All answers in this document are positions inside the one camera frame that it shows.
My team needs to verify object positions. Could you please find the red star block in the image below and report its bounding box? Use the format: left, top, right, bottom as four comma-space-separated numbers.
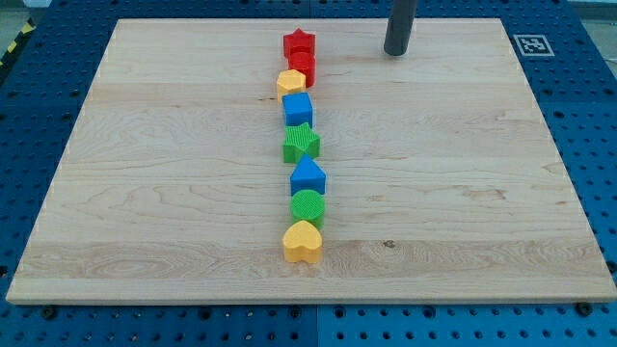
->
282, 28, 316, 59

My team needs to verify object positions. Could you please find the green star block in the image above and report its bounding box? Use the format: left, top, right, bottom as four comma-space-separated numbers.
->
282, 122, 321, 164

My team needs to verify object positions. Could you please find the blue triangle block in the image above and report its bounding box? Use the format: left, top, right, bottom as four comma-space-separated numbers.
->
290, 154, 327, 195

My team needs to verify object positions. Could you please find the green cylinder block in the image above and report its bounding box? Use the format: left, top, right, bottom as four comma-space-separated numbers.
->
290, 189, 326, 229

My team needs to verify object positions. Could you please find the blue cube block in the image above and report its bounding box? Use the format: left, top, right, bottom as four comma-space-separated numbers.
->
282, 92, 313, 128

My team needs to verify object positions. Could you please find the yellow heart block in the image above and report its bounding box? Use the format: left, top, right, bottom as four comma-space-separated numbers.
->
282, 220, 323, 264

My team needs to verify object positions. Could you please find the yellow hexagon block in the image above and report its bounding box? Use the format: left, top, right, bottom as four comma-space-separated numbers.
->
277, 69, 306, 102

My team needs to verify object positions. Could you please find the light wooden board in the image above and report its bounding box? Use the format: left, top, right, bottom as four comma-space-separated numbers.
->
7, 18, 616, 306

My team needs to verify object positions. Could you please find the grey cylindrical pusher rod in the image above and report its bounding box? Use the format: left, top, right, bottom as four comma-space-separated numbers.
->
384, 0, 418, 56

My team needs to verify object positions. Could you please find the white fiducial marker tag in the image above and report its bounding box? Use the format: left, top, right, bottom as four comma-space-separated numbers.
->
514, 34, 554, 57

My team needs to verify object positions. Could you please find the yellow black hazard tape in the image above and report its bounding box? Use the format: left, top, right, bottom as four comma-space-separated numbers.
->
1, 17, 37, 69

